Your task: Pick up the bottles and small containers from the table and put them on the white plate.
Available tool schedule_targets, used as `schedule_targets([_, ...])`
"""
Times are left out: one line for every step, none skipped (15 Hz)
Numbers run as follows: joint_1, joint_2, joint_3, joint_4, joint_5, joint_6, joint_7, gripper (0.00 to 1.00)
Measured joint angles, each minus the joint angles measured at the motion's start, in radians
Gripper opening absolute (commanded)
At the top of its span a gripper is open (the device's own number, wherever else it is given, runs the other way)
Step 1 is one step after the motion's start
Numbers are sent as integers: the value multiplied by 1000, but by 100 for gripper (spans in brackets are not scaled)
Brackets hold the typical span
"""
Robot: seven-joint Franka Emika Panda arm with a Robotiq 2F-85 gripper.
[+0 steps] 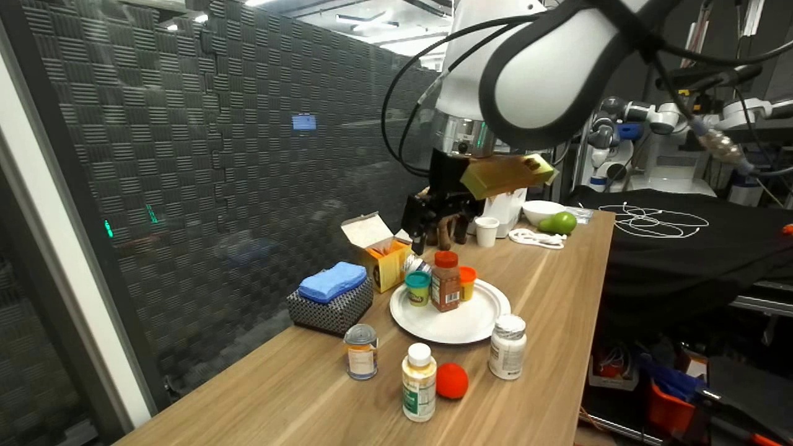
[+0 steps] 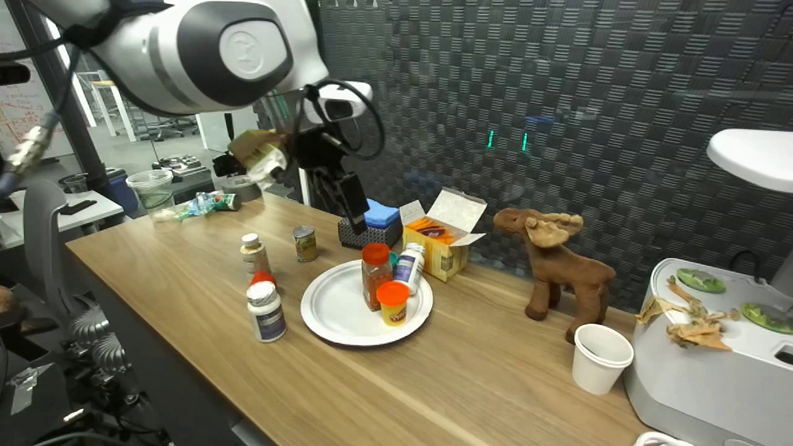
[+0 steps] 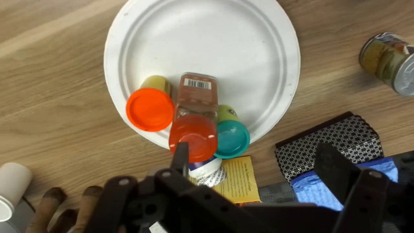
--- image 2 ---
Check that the cream bottle white cap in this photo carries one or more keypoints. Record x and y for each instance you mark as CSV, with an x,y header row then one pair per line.
x,y
257,253

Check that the white paper plate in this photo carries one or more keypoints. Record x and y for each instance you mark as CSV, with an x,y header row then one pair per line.
x,y
336,311

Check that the brown plush moose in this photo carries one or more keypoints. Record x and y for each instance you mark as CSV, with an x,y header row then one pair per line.
x,y
554,266

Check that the yellow cardboard box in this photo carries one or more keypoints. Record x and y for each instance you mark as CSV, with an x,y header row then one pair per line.
x,y
448,232

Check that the small clear jar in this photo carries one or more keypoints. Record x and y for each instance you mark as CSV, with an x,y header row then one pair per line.
x,y
306,244

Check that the red ball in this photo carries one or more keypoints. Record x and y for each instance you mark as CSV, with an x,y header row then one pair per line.
x,y
262,275

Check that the spice jar orange lid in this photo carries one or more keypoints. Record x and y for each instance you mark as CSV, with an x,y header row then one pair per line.
x,y
376,271

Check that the white round lamp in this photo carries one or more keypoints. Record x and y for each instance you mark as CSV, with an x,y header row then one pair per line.
x,y
762,156

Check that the white paper cup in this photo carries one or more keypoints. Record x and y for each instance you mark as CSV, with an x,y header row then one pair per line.
x,y
600,358

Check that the white bottle blue label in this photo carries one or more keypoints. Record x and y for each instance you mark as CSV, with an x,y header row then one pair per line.
x,y
411,266

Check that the white pill bottle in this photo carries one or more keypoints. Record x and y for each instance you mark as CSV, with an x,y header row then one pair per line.
x,y
266,308

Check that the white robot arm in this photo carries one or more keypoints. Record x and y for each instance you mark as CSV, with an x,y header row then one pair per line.
x,y
184,58

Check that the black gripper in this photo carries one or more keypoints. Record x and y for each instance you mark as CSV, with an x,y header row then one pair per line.
x,y
320,155

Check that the small tub orange lid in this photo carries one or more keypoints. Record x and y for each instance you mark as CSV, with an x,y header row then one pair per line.
x,y
392,301

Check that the clear plastic tub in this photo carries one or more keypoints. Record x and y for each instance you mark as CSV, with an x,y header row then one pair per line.
x,y
152,188

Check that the white grey appliance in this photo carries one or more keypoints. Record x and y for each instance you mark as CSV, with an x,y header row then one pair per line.
x,y
712,358

